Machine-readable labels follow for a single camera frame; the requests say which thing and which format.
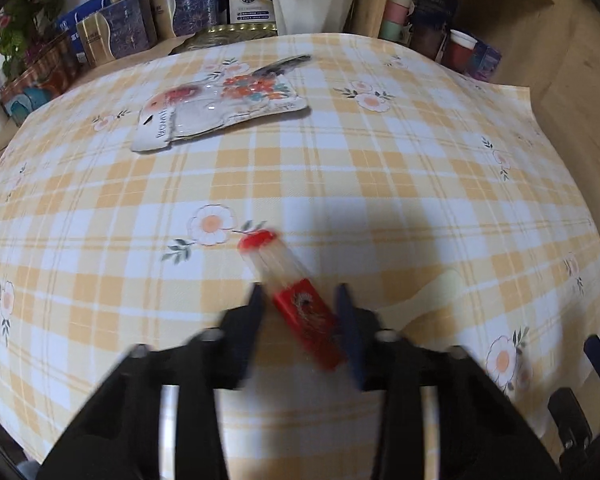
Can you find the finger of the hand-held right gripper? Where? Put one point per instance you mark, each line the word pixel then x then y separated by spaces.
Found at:
pixel 570 417
pixel 596 357

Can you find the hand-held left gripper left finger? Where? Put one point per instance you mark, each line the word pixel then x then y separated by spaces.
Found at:
pixel 250 330

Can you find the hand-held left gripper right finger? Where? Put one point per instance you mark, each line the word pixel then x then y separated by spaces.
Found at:
pixel 352 340

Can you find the clear floral blister package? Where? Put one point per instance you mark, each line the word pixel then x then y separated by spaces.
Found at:
pixel 205 110

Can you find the gold patterned tin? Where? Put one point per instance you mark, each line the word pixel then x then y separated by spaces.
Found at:
pixel 225 37

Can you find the red cup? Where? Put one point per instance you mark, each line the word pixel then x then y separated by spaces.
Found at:
pixel 459 52

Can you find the small blue printed box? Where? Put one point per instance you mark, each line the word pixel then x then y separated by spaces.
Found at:
pixel 485 62

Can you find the striped woven basket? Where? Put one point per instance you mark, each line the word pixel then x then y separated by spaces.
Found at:
pixel 40 77

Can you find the dark blue box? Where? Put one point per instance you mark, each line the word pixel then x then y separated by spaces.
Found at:
pixel 435 15

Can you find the stack of pastel cups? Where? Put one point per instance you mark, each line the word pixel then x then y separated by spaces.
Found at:
pixel 400 5

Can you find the blue and white carton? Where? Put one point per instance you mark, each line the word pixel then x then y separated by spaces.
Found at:
pixel 77 15

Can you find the pink blossom arrangement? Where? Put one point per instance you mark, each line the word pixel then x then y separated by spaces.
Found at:
pixel 25 25

